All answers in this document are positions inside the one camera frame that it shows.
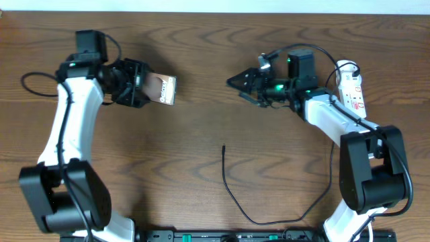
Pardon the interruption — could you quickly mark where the white power strip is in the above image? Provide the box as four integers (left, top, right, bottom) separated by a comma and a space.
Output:
336, 60, 367, 118

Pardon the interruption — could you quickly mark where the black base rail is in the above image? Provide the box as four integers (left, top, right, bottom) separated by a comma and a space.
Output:
134, 229, 397, 242

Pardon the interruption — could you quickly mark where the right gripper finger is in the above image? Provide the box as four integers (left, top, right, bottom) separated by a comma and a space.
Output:
226, 68, 257, 94
239, 93, 265, 108

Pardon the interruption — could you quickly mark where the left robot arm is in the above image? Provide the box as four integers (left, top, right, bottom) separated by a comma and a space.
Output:
19, 30, 150, 241

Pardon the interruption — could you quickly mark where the black USB charging cable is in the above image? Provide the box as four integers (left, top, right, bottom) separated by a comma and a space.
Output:
221, 143, 336, 226

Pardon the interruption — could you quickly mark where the Galaxy S25 Ultra smartphone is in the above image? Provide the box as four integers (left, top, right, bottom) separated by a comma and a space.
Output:
142, 73, 177, 106

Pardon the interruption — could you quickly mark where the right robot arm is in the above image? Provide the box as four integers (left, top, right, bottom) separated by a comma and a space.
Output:
226, 43, 414, 241

